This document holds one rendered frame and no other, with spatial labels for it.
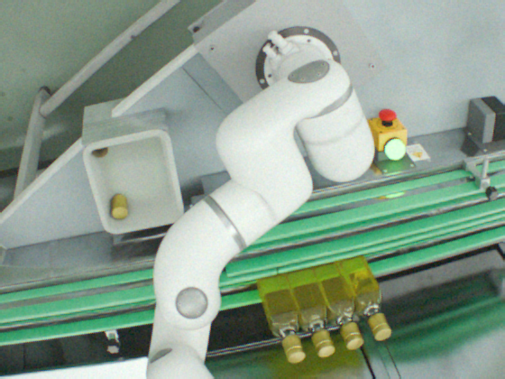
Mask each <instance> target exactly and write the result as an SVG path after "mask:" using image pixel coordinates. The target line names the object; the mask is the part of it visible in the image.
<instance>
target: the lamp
mask: <svg viewBox="0 0 505 379"><path fill-rule="evenodd" d="M383 150H384V152H385V153H386V154H387V155H388V156H389V157H390V158H391V159H392V160H398V159H400V158H401V157H402V156H403V155H404V153H405V151H406V147H405V145H404V144H403V142H402V141H401V140H400V139H399V138H396V137H395V138H390V139H388V141H387V142H386V143H385V144H384V147H383Z"/></svg>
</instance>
